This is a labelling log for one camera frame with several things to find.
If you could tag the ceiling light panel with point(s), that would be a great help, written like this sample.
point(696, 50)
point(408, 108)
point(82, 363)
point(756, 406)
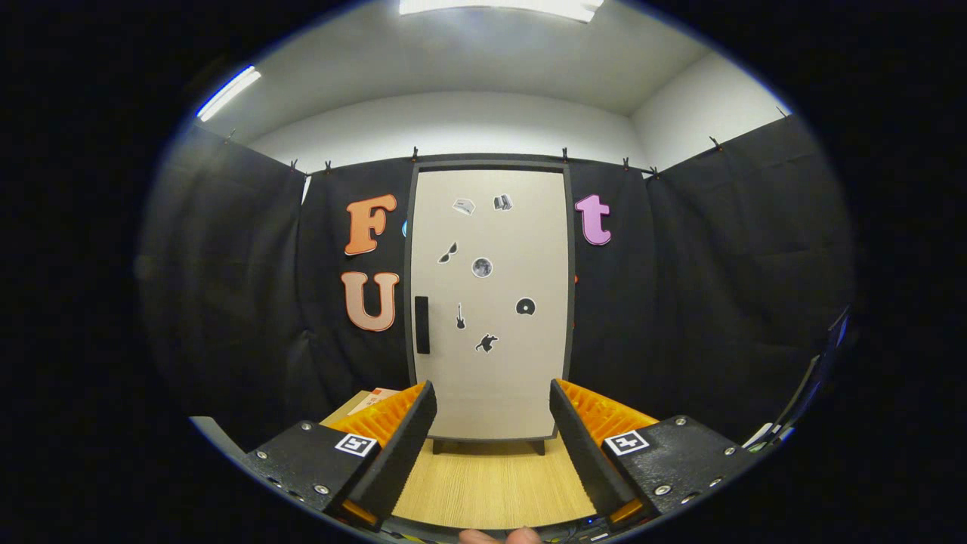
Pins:
point(514, 6)

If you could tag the black backdrop cloth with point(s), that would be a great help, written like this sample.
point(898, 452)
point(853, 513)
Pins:
point(680, 302)

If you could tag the ceiling light strip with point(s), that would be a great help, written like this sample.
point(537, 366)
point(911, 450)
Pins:
point(230, 92)

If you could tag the grey shoe cabinet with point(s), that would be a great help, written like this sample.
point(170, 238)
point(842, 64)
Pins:
point(491, 164)

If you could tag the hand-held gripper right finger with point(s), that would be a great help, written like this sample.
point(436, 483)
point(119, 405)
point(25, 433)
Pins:
point(582, 446)

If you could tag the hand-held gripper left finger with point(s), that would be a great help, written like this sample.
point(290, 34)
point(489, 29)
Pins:
point(404, 453)

